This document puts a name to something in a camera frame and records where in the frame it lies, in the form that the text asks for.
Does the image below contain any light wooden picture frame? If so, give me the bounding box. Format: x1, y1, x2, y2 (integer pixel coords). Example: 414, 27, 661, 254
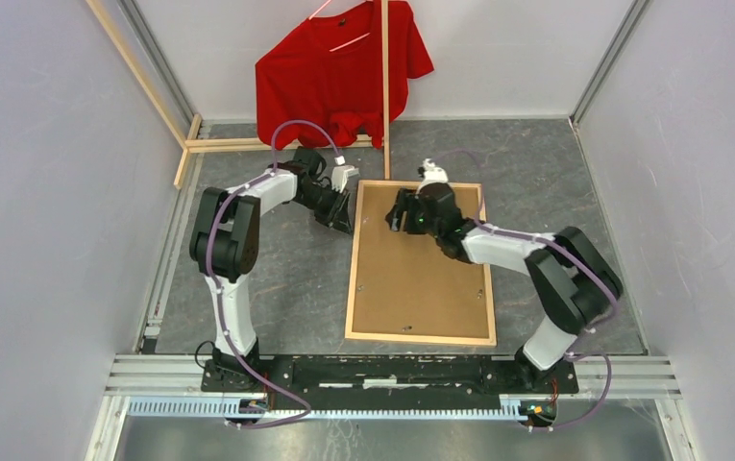
344, 179, 498, 348

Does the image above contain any wooden clothes rack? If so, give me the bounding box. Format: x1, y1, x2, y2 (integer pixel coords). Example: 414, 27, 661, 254
86, 0, 391, 189

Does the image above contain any white slotted cable duct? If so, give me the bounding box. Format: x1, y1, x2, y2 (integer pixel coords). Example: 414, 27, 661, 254
126, 397, 527, 423

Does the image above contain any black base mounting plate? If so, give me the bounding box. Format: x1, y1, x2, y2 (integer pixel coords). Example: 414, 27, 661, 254
201, 354, 579, 409

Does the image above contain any brown backing board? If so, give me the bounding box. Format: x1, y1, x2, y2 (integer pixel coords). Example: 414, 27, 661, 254
351, 185, 492, 340

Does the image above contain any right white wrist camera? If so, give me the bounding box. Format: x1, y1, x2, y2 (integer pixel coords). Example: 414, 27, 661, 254
416, 158, 449, 193

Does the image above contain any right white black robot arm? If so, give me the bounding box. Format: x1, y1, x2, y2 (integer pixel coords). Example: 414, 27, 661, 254
385, 182, 624, 392

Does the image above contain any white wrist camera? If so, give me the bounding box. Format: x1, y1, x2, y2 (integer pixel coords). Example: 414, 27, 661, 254
416, 158, 449, 193
331, 155, 360, 193

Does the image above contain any pink clothes hanger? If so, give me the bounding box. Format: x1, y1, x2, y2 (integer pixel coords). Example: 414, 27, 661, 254
306, 1, 378, 53

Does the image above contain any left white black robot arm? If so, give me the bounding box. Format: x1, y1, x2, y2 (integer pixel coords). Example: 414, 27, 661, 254
189, 148, 359, 392

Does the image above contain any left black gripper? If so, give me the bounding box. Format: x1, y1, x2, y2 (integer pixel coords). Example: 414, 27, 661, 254
294, 184, 354, 237

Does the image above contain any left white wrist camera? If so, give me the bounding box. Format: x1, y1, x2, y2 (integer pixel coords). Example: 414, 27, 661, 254
331, 155, 360, 193

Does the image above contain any red t-shirt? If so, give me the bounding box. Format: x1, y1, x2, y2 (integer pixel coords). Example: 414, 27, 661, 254
255, 1, 434, 150

